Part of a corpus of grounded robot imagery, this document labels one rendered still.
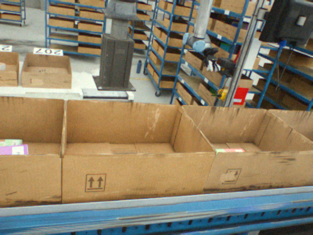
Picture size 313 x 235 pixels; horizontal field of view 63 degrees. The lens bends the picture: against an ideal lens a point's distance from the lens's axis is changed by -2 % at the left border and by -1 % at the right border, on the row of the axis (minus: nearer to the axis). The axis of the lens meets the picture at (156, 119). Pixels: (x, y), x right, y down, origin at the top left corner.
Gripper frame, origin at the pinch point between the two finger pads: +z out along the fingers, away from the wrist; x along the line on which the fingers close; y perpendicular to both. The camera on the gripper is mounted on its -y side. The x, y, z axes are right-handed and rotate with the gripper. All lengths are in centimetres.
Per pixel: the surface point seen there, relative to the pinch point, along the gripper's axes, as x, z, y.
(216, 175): 60, 97, -58
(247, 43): 1.4, 11.5, -36.1
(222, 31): -22, -48, 2
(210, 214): 62, 107, -55
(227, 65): 7.6, 15.7, -21.3
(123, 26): 69, -15, -15
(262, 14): 1, 7, -53
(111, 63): 75, 0, 3
